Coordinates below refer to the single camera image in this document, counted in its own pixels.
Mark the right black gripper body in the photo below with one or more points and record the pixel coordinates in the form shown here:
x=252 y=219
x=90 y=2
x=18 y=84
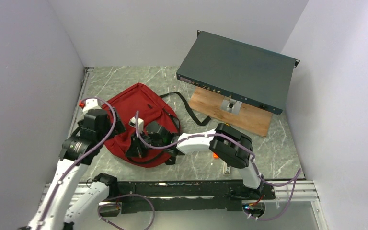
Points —
x=141 y=147

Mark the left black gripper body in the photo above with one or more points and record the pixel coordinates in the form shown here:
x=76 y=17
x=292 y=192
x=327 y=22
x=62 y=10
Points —
x=118 y=127

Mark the red student backpack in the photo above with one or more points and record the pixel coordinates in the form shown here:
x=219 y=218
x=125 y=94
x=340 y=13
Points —
x=140 y=101

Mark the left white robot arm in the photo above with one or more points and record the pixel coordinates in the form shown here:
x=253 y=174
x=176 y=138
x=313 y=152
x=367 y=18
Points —
x=56 y=211

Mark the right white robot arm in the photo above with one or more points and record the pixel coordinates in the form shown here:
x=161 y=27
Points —
x=231 y=145

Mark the wooden board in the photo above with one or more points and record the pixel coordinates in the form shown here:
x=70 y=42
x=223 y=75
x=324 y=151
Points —
x=250 y=118

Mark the dark teal rack server box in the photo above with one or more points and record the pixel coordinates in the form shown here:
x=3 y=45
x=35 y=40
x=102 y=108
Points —
x=243 y=72

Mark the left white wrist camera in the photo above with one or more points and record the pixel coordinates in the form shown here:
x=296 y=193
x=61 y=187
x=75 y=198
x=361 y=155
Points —
x=89 y=104

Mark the silver metal bracket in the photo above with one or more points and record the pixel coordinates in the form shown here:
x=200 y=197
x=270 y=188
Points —
x=231 y=106

